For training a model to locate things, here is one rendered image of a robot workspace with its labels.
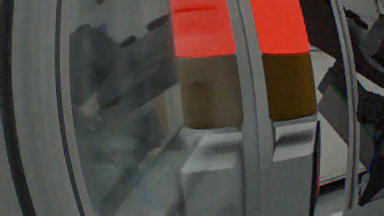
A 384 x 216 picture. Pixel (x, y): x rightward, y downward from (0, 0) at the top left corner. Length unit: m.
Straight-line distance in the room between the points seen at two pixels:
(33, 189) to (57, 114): 0.02
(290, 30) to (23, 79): 0.57
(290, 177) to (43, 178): 0.55
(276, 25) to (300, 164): 0.11
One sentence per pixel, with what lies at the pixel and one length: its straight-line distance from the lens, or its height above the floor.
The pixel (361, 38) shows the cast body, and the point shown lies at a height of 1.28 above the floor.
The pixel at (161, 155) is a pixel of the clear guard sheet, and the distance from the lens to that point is 0.43.
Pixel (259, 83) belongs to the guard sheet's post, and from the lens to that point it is 0.79.
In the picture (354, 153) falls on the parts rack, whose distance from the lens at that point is 1.21.
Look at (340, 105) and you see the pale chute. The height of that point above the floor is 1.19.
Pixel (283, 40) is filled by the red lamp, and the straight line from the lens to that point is 0.78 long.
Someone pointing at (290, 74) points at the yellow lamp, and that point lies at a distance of 0.78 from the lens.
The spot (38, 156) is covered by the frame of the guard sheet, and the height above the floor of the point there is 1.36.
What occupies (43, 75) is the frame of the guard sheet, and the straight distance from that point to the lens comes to 0.22.
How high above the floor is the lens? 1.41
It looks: 10 degrees down
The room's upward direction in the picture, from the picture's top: 7 degrees counter-clockwise
